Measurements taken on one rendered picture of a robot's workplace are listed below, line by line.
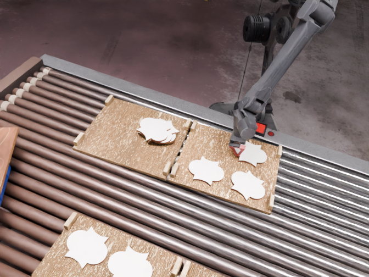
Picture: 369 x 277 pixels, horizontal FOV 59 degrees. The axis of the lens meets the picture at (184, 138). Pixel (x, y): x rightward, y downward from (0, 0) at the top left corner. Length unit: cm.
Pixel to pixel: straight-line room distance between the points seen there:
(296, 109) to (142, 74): 154
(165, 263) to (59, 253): 34
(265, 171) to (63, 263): 83
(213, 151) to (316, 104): 216
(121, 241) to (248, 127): 60
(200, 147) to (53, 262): 71
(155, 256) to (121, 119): 65
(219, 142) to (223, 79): 198
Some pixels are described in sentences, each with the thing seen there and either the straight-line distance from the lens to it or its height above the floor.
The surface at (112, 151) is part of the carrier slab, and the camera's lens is 137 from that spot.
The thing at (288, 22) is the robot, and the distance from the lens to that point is 189.
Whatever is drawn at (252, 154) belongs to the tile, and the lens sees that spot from 142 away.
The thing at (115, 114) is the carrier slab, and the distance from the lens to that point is 152.
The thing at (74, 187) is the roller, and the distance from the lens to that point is 131.
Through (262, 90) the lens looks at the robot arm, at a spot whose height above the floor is 126.
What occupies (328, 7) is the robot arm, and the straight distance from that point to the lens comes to 123.
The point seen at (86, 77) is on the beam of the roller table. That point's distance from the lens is 178.
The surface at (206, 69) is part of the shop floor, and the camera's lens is 347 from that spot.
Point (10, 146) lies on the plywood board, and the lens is 134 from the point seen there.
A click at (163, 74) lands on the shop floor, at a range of 333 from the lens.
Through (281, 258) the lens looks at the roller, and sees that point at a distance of 124.
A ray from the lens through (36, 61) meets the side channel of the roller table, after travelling 187.
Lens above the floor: 199
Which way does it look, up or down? 47 degrees down
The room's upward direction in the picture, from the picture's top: 8 degrees clockwise
